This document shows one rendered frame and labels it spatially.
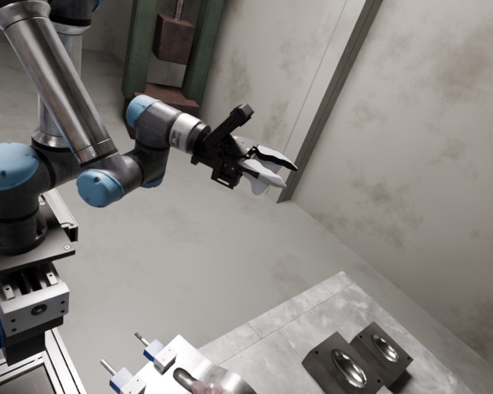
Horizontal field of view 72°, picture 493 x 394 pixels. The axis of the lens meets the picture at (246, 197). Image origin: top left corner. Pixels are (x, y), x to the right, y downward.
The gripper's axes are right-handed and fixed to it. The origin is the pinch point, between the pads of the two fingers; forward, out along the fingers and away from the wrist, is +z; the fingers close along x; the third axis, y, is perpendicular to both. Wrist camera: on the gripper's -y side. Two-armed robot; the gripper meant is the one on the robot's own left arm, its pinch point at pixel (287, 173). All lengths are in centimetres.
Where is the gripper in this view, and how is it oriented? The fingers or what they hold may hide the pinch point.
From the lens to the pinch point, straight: 66.3
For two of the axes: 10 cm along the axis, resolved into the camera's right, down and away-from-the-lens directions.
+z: 8.8, 4.4, -1.6
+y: -2.5, 7.3, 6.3
